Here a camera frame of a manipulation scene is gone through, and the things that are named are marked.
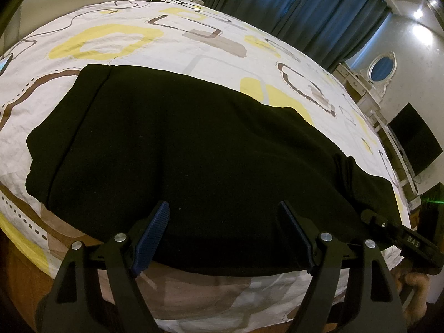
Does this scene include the dark phone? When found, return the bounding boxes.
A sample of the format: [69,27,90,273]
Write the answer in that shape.
[0,54,14,76]

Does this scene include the white dressing table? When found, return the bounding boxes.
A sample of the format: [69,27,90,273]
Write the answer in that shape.
[332,62,386,112]

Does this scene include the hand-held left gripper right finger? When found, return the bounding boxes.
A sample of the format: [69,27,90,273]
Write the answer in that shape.
[278,200,408,333]

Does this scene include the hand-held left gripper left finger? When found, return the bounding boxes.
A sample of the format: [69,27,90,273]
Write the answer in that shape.
[45,201,170,333]

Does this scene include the oval white-framed mirror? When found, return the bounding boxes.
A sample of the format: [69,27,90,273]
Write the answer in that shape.
[367,51,397,91]

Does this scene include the black pants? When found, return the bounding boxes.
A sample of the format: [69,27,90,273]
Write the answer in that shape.
[25,63,400,275]

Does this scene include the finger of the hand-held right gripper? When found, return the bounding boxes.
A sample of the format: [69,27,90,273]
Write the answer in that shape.
[361,209,396,236]

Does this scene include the person's right hand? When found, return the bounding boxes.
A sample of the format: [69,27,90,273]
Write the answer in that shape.
[395,262,428,324]

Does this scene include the black television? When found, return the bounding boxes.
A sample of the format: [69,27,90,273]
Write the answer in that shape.
[388,103,444,176]

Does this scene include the black charging cable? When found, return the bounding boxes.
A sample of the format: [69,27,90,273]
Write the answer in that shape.
[140,0,204,10]

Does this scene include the patterned white bed sheet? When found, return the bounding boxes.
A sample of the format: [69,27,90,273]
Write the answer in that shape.
[0,0,412,324]

